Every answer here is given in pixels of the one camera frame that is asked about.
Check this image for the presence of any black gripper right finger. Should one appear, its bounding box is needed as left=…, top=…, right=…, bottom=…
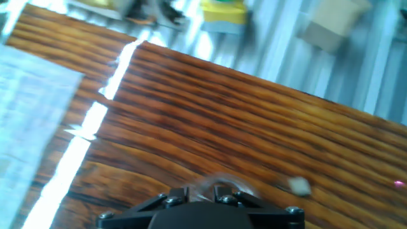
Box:
left=212, top=186, right=305, bottom=228

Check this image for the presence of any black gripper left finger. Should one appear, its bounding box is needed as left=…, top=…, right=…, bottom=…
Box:
left=96, top=186, right=191, bottom=228

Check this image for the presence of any clear glass beaker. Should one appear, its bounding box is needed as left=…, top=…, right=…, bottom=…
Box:
left=186, top=172, right=263, bottom=204

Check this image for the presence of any small wooden cube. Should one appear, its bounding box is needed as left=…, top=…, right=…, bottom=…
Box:
left=287, top=176, right=312, bottom=197

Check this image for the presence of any brown wood grain board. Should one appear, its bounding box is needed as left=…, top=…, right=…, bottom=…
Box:
left=6, top=3, right=407, bottom=229

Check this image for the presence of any printed paper sheet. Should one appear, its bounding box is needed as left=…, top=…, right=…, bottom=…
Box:
left=0, top=44, right=83, bottom=229

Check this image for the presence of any yellow box green button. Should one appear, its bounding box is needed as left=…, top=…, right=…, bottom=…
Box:
left=200, top=0, right=248, bottom=34

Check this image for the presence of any white box golden bag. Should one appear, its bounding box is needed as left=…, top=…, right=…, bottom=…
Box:
left=68, top=0, right=134, bottom=20

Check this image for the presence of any large wooden block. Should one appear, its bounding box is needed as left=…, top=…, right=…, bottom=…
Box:
left=300, top=0, right=373, bottom=53

